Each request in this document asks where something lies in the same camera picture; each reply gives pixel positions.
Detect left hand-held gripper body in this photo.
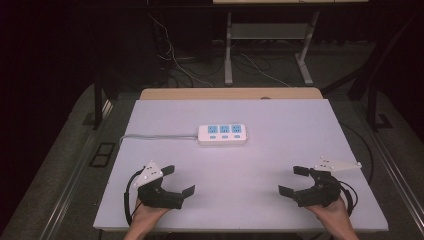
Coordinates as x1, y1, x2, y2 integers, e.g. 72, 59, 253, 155
134, 160, 185, 211

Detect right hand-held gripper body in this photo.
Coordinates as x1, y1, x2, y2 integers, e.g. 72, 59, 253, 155
293, 156, 363, 208

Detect person's left hand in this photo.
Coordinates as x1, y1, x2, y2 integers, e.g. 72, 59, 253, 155
131, 197, 171, 232

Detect person's right hand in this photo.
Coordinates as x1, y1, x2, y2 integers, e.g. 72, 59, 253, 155
305, 195, 350, 231

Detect white table board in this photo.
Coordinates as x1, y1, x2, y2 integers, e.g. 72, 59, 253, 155
93, 98, 390, 233

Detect white power strip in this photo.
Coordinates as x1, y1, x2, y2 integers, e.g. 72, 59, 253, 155
197, 123, 250, 147

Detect wooden table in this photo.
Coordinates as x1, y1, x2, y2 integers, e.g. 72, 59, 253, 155
138, 87, 324, 101

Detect black metal stand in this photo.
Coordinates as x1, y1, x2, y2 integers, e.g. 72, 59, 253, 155
92, 71, 118, 131
320, 13, 424, 133

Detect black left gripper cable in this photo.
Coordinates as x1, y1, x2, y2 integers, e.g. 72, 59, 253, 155
123, 168, 145, 227

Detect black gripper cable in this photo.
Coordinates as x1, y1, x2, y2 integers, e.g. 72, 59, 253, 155
337, 179, 359, 218
123, 168, 145, 227

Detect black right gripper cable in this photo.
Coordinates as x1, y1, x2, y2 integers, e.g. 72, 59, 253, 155
337, 179, 359, 218

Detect grey power strip cable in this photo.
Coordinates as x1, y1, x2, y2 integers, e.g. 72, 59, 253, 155
118, 132, 200, 146

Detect black floor cable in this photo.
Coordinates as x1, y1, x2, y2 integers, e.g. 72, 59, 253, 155
339, 122, 376, 186

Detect black rectangular floor frame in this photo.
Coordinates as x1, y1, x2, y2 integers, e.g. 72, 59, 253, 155
88, 142, 117, 169

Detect aluminium floor rail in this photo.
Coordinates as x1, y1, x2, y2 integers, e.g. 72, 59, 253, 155
39, 99, 115, 240
361, 128, 424, 236

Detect white floor cable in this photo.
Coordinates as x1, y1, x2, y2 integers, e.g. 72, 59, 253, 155
238, 52, 293, 89
147, 12, 216, 89

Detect grey metal stand frame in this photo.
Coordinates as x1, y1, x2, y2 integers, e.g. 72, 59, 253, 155
223, 11, 322, 87

